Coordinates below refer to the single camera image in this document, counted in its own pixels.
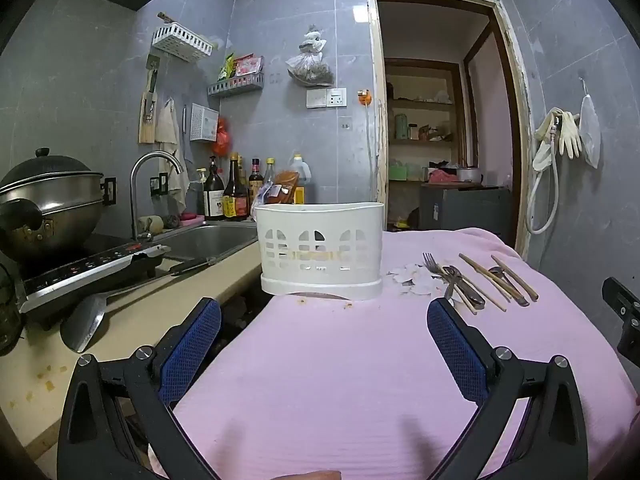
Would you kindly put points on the wooden shelf unit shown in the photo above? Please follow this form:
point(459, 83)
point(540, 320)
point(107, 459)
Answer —
point(420, 103)

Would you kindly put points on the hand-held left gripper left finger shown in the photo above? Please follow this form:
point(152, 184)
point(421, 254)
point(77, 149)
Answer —
point(192, 345)

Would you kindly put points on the grey cabinet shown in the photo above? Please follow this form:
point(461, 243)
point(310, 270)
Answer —
point(460, 210)

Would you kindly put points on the grey wall shelf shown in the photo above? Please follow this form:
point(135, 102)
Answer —
point(235, 85)

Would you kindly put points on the small metal pot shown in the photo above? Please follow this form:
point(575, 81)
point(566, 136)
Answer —
point(469, 175)

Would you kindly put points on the wooden cutting board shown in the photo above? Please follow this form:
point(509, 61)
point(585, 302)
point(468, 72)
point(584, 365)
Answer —
point(148, 132)

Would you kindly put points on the hanging bag of dried goods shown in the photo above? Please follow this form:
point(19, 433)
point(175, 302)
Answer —
point(310, 70)

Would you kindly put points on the small dark bottle red cap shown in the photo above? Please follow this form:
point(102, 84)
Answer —
point(255, 177)

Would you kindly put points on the curved steel faucet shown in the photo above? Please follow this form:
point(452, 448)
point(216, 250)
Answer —
point(134, 195)

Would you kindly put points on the clear oil jug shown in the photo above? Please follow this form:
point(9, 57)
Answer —
point(301, 175)

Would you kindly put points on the red seasoning packet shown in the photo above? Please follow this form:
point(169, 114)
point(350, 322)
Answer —
point(248, 66)

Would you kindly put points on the clear bottle yellow cap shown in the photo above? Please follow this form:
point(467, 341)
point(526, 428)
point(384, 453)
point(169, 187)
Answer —
point(270, 172)

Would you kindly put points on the white plastic wall box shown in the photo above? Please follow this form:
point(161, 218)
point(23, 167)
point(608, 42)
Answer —
point(204, 122)

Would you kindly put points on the orange spice bag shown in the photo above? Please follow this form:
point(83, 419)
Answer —
point(282, 182)

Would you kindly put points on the steel steamer pot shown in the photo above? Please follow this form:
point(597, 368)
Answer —
point(50, 200)

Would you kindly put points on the pink flower print blanket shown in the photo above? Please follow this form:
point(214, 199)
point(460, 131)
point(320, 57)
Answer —
point(325, 385)

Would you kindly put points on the steel wool scrubber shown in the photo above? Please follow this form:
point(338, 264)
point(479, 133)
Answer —
point(173, 221)

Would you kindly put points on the dark bottle red yellow label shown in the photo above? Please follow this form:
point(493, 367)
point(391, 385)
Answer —
point(235, 205)

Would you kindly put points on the pink cloth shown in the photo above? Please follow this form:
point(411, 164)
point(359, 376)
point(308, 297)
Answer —
point(442, 177)

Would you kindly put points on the black wall outlet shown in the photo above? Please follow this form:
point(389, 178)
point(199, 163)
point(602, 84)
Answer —
point(109, 191)
point(160, 183)

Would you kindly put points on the orange wall hook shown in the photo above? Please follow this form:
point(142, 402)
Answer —
point(365, 97)

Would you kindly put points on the pink sponge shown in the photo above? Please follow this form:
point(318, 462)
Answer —
point(192, 220)

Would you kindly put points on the person's left hand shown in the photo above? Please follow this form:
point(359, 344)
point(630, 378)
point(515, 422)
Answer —
point(317, 475)

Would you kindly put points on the metal fork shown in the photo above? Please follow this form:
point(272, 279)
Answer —
point(432, 265)

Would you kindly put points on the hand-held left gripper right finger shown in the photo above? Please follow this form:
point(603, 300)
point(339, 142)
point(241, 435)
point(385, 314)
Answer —
point(457, 355)

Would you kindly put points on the white switch panel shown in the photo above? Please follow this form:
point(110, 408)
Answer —
point(325, 97)

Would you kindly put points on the beige hanging dish cloth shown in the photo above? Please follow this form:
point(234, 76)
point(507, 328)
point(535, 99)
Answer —
point(167, 125)

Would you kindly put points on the white plastic utensil basket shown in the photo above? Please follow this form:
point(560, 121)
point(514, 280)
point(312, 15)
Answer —
point(320, 230)

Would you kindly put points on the dark bottle white label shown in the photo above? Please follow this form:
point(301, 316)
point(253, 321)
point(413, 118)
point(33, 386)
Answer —
point(214, 200)

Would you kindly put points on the green container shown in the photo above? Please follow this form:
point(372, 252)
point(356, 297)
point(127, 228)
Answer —
point(405, 171)

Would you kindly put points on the green seasoning packet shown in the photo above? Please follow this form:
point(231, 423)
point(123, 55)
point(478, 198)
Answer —
point(228, 67)

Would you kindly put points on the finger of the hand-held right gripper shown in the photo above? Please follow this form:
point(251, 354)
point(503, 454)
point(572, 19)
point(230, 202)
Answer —
point(625, 300)

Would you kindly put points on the cream rubber glove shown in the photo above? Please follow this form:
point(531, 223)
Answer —
point(542, 152)
point(570, 135)

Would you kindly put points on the worn wooden door frame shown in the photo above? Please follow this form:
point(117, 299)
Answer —
point(374, 110)

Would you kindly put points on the yellow small packet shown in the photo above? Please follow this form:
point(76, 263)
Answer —
point(298, 195)

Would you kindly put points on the stainless steel sink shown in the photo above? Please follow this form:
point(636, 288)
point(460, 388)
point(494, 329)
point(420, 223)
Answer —
point(210, 242)

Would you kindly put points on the green canister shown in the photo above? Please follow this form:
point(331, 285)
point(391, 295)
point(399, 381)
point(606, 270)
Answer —
point(400, 126)

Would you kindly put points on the white slotted wall basket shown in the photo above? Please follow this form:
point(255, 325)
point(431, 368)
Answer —
point(180, 40)

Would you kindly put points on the small white jar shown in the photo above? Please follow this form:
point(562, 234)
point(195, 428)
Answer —
point(414, 131)

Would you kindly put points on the blue white small packet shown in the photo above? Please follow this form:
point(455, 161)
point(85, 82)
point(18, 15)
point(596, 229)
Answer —
point(267, 192)

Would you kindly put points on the loofah scrubber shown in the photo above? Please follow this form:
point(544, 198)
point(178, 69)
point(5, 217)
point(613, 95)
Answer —
point(150, 224)

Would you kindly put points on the clear hanging plastic bag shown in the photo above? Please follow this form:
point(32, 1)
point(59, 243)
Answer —
point(590, 125)

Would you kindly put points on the red plastic bag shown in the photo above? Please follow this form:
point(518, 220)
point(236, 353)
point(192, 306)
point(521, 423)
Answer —
point(223, 137)

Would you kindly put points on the dark object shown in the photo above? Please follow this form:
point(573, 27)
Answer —
point(10, 310)

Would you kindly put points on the hanging kitchen tool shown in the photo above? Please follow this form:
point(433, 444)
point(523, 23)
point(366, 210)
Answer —
point(153, 80)

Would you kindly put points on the pump soap bottle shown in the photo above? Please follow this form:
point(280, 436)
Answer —
point(201, 195)

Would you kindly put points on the black induction cooker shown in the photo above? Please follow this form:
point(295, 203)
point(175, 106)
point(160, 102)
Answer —
point(85, 267)

